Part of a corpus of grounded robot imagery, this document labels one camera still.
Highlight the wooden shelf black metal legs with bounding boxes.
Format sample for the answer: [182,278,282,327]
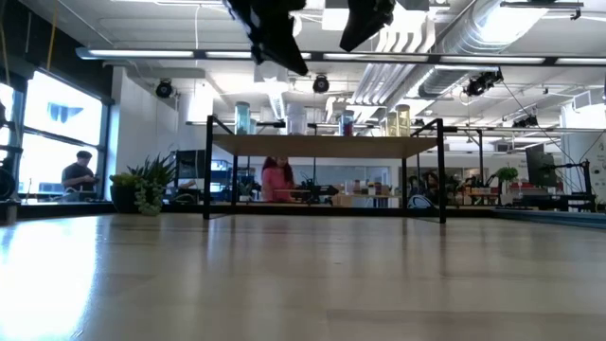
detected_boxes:
[203,115,447,224]

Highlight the overhead light bar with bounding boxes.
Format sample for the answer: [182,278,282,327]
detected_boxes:
[75,45,606,67]

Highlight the black ceiling spotlight cluster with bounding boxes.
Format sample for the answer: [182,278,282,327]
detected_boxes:
[462,68,505,99]

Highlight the person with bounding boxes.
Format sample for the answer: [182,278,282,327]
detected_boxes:
[61,150,100,201]
[260,155,295,204]

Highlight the cardboard box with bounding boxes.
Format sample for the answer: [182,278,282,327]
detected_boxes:
[330,182,364,207]

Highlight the white and blue round object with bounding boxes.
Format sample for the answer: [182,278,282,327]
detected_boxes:
[406,193,435,210]

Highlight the potted green succulent plant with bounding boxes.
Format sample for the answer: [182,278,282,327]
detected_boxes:
[109,153,177,218]

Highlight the background green plant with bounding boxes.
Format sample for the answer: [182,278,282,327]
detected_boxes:
[496,165,520,184]

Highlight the large window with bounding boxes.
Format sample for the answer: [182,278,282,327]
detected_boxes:
[0,69,113,203]

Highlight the black computer monitor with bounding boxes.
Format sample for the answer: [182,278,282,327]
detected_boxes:
[526,143,559,188]

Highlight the black aluminium table frame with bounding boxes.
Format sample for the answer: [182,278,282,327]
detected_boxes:
[0,201,606,231]

